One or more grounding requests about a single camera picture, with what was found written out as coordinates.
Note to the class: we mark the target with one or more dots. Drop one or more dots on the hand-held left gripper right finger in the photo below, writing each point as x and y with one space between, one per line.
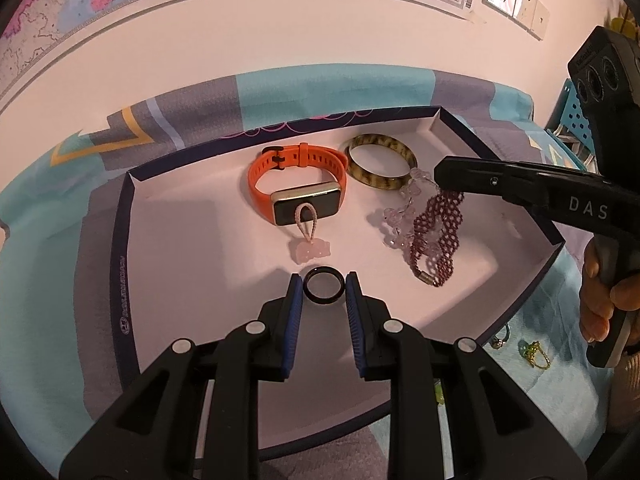
356 325

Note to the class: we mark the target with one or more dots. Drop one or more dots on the pink pendant charm with loop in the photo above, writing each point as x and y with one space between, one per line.
310 251

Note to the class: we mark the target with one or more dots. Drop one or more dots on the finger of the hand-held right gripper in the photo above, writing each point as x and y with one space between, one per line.
480 177

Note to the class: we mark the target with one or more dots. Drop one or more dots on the person's right hand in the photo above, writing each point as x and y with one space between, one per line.
595 310

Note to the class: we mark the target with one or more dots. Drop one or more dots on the navy patterned cardboard box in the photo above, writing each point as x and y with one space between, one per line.
200 240

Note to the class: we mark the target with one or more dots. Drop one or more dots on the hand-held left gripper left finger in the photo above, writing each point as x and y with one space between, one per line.
295 325

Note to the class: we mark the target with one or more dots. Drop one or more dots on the teal perforated basket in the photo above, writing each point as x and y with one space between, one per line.
575 120

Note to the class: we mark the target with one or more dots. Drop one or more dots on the teal and grey printed bedsheet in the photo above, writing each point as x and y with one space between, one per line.
50 260

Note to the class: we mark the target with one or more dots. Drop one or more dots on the tortoiseshell bangle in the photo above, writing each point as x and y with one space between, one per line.
370 180

